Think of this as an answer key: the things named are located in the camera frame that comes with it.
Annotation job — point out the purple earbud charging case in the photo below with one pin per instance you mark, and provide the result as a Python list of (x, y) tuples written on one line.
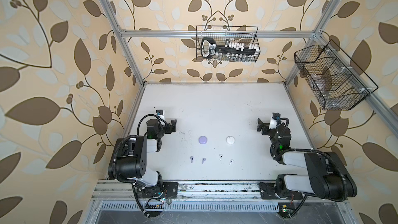
[(203, 140)]

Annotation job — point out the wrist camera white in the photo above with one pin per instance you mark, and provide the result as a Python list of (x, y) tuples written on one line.
[(160, 114), (275, 121)]

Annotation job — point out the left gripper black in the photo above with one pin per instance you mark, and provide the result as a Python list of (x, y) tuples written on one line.
[(168, 126)]

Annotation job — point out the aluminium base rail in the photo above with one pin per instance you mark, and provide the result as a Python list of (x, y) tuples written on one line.
[(193, 196)]

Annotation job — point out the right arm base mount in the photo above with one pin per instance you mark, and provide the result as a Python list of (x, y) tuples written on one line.
[(290, 201)]

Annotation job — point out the black wire basket back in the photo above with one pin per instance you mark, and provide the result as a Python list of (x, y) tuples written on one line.
[(243, 34)]

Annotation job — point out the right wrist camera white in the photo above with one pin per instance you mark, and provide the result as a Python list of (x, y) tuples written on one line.
[(275, 121)]

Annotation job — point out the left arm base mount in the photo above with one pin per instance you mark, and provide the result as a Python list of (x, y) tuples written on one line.
[(151, 201)]

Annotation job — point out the black tool with white parts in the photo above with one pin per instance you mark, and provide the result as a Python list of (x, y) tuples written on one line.
[(210, 48)]

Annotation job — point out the black wire basket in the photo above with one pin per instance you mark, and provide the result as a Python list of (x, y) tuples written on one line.
[(338, 82), (243, 34)]

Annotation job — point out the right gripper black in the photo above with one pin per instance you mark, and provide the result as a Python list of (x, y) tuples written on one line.
[(266, 126)]

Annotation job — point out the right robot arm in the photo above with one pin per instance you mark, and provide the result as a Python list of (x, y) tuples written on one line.
[(326, 177)]

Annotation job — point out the black wire basket right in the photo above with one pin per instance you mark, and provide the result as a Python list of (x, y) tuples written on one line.
[(338, 82)]

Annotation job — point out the white earbud charging case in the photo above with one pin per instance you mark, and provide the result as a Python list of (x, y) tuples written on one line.
[(230, 140)]

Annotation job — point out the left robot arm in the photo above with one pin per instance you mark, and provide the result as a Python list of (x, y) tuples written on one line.
[(129, 163)]

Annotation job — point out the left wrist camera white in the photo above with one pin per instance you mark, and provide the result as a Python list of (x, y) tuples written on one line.
[(160, 114)]

